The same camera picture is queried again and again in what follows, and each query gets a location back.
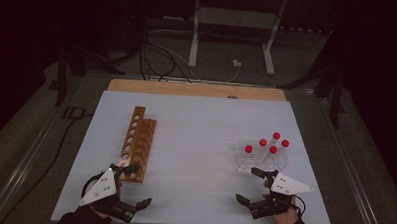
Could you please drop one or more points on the wooden test tube rack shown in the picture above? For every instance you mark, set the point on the wooden test tube rack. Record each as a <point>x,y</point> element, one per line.
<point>142,140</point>

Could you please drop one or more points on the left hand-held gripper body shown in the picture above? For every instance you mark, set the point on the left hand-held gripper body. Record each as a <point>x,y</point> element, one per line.
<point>100,188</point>

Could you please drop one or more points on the person's right hand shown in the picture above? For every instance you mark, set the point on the person's right hand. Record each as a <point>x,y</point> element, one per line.
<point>286,220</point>

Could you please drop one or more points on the black metal stand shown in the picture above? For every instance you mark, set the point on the black metal stand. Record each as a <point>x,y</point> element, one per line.
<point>61,80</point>
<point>335,96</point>

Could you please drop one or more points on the white plug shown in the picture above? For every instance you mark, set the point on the white plug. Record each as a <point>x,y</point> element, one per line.
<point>236,63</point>

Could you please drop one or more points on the person's left hand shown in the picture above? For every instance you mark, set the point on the person's left hand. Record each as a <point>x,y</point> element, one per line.
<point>99,212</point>

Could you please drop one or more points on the black floor bracket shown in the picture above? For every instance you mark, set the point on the black floor bracket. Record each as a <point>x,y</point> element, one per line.
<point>73,112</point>

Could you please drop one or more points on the red-capped clear tube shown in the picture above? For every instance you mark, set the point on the red-capped clear tube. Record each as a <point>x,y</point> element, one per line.
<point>248,148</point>
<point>276,135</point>
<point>273,149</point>
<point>285,143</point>
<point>262,142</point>

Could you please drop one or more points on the grey metal stand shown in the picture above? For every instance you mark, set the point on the grey metal stand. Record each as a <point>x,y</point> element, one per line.
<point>236,18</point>

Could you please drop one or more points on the clear plastic tube rack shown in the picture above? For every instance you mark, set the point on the clear plastic tube rack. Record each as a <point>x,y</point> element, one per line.
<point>251,164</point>

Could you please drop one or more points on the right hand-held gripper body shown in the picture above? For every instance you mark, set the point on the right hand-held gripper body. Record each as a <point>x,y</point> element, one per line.
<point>287,186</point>

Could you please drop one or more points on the white table mat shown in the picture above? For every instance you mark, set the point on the white table mat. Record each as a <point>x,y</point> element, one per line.
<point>198,142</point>

